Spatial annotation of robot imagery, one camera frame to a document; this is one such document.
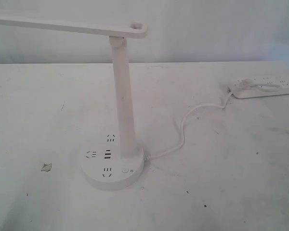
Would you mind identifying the white power cord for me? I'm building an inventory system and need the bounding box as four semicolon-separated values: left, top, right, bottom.
144;81;280;161

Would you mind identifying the white power strip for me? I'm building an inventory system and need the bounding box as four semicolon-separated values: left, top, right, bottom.
228;75;289;99

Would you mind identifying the small torn paper scrap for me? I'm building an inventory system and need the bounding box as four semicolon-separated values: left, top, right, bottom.
41;163;52;172

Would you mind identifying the white plug in strip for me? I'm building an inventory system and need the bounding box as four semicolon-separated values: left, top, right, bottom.
237;79;253;90

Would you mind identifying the white desk lamp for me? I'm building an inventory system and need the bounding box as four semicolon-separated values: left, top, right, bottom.
0;14;147;191

